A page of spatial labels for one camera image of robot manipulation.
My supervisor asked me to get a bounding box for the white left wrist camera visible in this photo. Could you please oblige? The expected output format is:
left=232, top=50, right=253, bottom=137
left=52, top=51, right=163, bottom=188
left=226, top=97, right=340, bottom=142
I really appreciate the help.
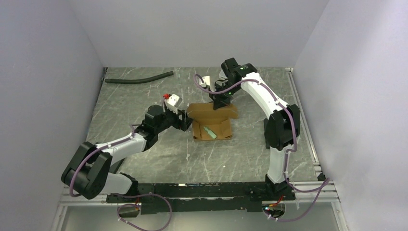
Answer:
left=163, top=94, right=183, bottom=114

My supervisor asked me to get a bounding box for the black rectangular pad left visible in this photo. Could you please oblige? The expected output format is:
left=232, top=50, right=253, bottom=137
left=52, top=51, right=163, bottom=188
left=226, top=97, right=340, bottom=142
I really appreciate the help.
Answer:
left=109, top=159, right=124, bottom=174

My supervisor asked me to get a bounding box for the green plastic tube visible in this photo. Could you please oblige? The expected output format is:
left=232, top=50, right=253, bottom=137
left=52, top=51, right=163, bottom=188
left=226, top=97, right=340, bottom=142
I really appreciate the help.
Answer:
left=203, top=127, right=217, bottom=139

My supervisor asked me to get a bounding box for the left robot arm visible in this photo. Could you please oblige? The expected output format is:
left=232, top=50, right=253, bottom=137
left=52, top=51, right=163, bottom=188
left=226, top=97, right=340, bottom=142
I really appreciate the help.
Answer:
left=61, top=105, right=193, bottom=202

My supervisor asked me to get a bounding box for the aluminium frame rail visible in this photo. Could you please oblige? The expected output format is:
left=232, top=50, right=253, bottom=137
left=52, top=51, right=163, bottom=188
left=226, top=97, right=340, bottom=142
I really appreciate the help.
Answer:
left=61, top=181, right=340, bottom=204

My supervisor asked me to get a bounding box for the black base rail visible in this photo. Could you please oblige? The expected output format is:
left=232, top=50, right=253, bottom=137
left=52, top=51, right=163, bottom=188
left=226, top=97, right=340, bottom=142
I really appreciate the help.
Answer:
left=106, top=181, right=295, bottom=215

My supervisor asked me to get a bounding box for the brown cardboard box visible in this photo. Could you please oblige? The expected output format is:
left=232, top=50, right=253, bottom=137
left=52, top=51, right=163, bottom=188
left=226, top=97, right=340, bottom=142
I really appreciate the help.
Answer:
left=187, top=103, right=238, bottom=141

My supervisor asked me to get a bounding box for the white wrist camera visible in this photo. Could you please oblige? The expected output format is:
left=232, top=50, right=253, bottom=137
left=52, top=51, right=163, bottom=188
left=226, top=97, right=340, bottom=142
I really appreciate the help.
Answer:
left=198, top=76, right=211, bottom=89
left=163, top=94, right=183, bottom=114

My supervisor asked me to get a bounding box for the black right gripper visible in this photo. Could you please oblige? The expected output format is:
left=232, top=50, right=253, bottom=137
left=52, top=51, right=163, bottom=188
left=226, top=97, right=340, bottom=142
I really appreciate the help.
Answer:
left=208, top=80, right=240, bottom=110

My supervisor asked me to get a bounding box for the black foam hose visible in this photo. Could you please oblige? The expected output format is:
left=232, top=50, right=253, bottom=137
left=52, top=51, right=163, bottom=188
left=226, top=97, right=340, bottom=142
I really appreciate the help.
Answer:
left=104, top=70, right=175, bottom=85

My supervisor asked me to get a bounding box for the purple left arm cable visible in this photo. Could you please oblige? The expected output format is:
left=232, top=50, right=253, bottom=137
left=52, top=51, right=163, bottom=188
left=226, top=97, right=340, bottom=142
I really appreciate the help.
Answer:
left=68, top=124, right=173, bottom=231

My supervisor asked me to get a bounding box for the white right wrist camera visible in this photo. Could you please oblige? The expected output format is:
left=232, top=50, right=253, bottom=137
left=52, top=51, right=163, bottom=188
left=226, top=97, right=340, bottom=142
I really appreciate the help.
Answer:
left=198, top=76, right=211, bottom=89

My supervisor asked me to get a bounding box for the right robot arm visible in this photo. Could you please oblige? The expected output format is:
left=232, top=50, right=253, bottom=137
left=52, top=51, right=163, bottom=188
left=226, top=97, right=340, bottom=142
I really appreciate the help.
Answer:
left=209, top=58, right=300, bottom=200

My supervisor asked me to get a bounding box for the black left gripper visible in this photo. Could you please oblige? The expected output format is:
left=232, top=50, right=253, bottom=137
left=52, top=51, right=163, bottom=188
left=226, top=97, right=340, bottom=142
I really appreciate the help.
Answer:
left=155, top=106, right=194, bottom=134

